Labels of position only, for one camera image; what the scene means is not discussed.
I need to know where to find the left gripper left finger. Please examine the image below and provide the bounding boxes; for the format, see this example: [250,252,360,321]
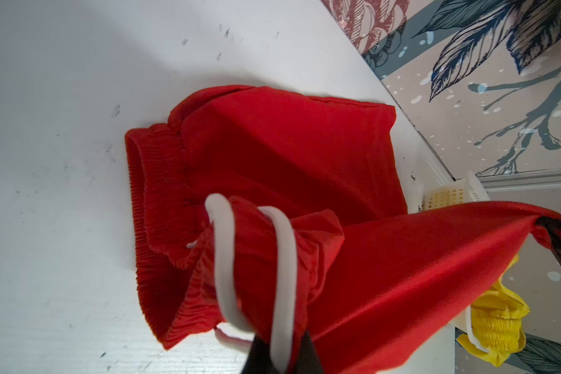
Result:
[241,336,279,374]

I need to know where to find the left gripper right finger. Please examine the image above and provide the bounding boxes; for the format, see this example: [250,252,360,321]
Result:
[291,331,325,374]

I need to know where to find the yellow shorts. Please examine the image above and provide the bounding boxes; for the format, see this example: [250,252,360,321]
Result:
[454,277,531,367]

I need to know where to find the white plastic basket tray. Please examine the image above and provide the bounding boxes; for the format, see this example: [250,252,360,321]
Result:
[422,171,490,211]

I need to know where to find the red shorts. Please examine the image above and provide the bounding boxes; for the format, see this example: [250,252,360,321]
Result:
[125,86,561,373]

